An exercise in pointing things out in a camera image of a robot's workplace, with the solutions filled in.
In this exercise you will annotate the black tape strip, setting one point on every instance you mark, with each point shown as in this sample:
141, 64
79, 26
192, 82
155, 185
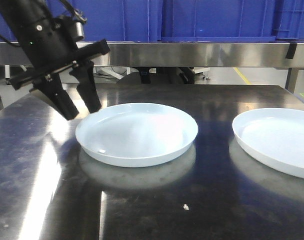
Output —
291, 50

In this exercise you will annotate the blue plastic bin left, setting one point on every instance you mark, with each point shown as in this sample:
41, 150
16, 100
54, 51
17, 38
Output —
5, 30

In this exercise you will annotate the blue crate far right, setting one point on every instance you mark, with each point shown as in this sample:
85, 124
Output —
288, 21

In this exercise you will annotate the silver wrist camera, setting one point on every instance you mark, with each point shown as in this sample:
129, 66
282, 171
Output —
76, 29

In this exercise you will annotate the light blue plate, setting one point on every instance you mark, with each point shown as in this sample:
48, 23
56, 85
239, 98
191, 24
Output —
274, 137
136, 134

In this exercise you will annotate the blue plastic bin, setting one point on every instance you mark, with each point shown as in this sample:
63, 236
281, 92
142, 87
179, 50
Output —
223, 21
114, 20
5, 30

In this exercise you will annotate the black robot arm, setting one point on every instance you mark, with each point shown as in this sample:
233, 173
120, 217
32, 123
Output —
29, 12

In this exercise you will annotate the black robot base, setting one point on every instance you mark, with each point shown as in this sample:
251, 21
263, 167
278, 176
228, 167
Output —
163, 75

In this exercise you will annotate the small white crumb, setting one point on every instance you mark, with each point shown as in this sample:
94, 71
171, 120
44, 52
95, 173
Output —
186, 207

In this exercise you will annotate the stainless steel shelf rail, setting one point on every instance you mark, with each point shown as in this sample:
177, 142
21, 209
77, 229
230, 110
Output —
203, 54

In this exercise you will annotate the steel table leg right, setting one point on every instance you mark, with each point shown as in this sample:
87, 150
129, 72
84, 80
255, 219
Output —
291, 80

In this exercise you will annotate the blue plastic bin right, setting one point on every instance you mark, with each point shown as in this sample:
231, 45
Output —
223, 21

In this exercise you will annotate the white caster leg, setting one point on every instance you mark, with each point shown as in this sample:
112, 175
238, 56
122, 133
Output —
7, 74

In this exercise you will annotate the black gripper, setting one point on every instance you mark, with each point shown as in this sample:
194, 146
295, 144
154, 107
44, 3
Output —
49, 47

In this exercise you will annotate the blue plastic bin centre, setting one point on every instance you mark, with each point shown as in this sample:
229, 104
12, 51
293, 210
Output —
114, 20

